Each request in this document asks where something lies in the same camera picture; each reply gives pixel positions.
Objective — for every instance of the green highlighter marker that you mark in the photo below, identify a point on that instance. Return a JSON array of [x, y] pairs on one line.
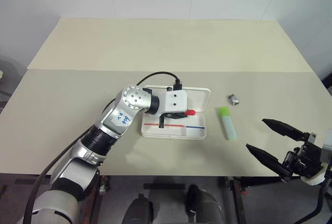
[[227, 125]]

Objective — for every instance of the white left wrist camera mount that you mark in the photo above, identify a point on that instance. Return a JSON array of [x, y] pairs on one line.
[[176, 100]]

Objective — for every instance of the dark rounded shape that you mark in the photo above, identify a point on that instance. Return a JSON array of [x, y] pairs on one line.
[[138, 209], [206, 206]]

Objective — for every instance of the white plastic tray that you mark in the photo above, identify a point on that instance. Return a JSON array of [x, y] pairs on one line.
[[197, 130]]

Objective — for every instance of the red marker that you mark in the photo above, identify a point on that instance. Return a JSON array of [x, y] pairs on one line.
[[191, 112]]

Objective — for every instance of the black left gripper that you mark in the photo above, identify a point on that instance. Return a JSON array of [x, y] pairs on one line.
[[166, 115]]

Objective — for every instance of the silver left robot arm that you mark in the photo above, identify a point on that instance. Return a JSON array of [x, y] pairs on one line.
[[77, 156]]

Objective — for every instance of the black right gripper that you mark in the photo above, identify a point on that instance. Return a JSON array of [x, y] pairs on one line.
[[308, 159]]

